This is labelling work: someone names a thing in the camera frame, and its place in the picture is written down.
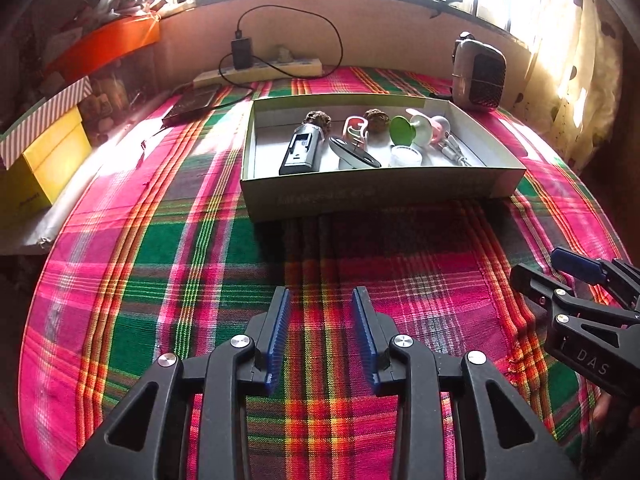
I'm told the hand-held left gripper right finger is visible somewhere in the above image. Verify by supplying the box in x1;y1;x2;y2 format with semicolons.
350;286;581;480

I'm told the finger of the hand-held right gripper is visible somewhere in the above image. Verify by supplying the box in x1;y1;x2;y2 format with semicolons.
551;247;640;303
510;262;640;321

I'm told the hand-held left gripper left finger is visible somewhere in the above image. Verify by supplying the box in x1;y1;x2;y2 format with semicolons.
62;286;292;480

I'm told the shallow cardboard box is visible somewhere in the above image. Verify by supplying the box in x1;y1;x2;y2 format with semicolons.
240;94;527;222

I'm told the white ball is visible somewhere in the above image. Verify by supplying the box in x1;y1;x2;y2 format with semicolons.
389;145;425;168

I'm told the dark oval plastic piece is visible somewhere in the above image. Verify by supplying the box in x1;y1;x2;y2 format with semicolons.
328;136;383;170

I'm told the black hair trimmer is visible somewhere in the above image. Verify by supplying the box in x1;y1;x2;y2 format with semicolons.
278;122;326;177

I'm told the green suction cup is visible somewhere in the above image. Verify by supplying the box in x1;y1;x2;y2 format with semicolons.
389;116;413;147

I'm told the brown walnut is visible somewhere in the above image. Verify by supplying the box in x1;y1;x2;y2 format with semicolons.
302;110;333;133
364;108;392;134

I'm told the person's right hand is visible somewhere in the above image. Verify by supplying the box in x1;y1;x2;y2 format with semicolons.
592;390;640;453

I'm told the dotted cream curtain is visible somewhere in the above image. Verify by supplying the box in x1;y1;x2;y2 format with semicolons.
525;0;626;171

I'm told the grey desktop heater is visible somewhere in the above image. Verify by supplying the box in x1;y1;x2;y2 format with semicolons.
451;31;507;112

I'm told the black phone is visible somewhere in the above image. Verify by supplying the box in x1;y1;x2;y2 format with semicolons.
161;86;221;127

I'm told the white power strip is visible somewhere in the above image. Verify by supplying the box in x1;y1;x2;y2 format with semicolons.
193;56;322;87

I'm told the black power adapter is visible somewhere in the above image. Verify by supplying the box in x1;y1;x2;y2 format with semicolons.
231;37;255;71

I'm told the yellow box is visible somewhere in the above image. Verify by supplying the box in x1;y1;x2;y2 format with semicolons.
0;105;92;207

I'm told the striped box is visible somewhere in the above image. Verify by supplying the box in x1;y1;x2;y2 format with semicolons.
0;76;94;171

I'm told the black charging cable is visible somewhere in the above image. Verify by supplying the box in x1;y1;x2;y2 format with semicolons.
210;5;345;111

